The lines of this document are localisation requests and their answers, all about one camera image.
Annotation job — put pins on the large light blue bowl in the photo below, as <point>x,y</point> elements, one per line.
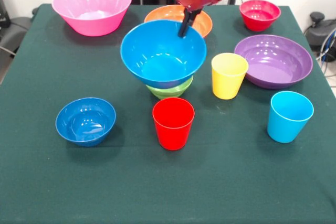
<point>157,58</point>

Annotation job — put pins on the orange bowl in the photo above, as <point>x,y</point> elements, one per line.
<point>203,24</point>

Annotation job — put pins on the small crimson bowl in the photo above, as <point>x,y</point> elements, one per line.
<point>260,16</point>

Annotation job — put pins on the yellow cup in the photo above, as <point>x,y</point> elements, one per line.
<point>227,82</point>

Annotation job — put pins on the green bowl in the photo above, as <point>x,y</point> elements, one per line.
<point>168,92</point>

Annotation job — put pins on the purple bowl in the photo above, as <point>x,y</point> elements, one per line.
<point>273,61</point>

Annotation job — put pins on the large pink bowl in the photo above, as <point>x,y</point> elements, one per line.
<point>92,16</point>

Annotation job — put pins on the red cup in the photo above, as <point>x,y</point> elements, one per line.
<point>172,134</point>

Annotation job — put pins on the light blue cup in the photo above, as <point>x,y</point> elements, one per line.
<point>286,127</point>

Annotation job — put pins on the small dark blue bowl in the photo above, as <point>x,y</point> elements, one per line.
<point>85,124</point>

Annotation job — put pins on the dark green tablecloth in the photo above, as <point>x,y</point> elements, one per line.
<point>168,182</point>

